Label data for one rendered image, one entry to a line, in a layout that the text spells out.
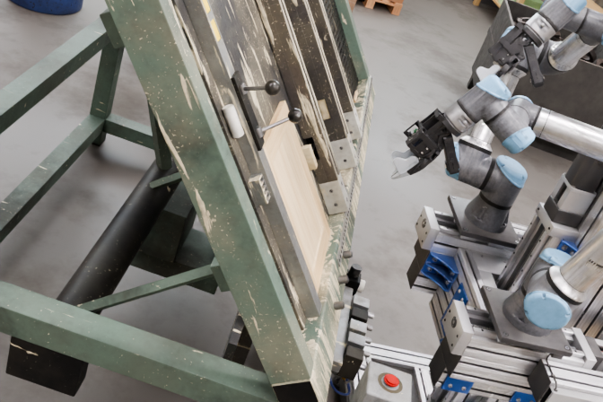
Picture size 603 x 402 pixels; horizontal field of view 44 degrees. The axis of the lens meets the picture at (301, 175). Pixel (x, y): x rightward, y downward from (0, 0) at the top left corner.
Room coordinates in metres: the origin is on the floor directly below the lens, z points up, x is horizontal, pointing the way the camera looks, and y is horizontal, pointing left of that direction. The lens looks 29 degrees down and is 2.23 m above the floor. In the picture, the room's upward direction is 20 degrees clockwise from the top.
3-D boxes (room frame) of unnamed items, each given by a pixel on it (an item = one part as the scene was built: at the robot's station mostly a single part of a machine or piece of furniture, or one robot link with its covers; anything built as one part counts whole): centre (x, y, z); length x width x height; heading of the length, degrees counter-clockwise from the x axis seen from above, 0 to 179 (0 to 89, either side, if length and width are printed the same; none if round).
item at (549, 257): (1.78, -0.75, 1.20); 0.13 x 0.12 x 0.14; 167
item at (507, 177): (2.27, -0.64, 1.20); 0.13 x 0.12 x 0.14; 85
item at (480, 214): (2.27, -0.65, 1.09); 0.15 x 0.15 x 0.10
